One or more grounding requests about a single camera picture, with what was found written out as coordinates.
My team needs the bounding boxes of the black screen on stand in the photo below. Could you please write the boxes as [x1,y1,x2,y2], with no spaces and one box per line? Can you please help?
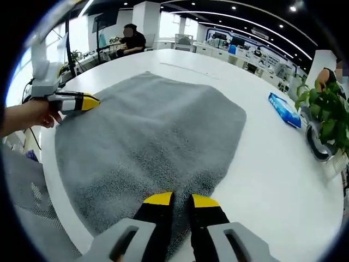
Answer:
[93,7,118,55]

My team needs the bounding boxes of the white office chair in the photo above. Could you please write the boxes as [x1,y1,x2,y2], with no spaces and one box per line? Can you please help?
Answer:
[173,33,196,53]

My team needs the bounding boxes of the person's left hand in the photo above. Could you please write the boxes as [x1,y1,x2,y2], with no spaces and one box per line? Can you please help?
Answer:
[35,100,63,129]

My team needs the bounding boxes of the blue wipes packet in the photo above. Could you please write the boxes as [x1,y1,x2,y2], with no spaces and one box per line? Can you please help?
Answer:
[267,92,302,129]

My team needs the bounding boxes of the grey plant pot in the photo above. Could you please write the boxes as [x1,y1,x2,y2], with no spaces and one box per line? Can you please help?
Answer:
[304,122,339,162]

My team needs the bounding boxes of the green potted plant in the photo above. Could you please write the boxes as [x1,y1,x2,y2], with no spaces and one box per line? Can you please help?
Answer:
[294,76,349,154]

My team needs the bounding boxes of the grey towel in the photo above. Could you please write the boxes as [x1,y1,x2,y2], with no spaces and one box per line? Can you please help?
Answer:
[54,70,248,254]

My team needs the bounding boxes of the grey mesh chair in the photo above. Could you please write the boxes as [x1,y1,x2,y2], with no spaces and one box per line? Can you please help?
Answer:
[0,147,83,262]

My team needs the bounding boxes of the clear glass vase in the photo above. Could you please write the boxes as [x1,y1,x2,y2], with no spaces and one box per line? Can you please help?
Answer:
[323,151,348,174]

